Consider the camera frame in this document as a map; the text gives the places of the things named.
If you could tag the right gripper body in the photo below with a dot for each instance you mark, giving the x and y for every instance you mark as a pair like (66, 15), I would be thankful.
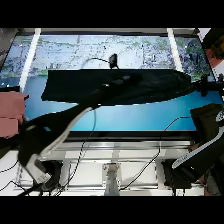
(203, 88)

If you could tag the black garment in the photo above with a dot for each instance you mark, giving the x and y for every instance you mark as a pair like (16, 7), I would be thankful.
(73, 85)

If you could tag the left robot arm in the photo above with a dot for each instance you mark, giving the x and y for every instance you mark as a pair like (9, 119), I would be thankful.
(56, 124)

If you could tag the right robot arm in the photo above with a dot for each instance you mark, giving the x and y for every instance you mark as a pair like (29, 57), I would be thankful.
(200, 160)

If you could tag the heap of clothes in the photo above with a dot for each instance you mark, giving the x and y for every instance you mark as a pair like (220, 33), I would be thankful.
(215, 40)

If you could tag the dark brown garment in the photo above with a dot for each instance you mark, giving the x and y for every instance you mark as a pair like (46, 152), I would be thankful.
(205, 121)

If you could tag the pink garment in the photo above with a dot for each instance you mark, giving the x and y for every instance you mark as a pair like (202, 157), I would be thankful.
(11, 113)

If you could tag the silver frame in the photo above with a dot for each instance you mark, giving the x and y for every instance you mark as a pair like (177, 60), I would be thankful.
(112, 173)

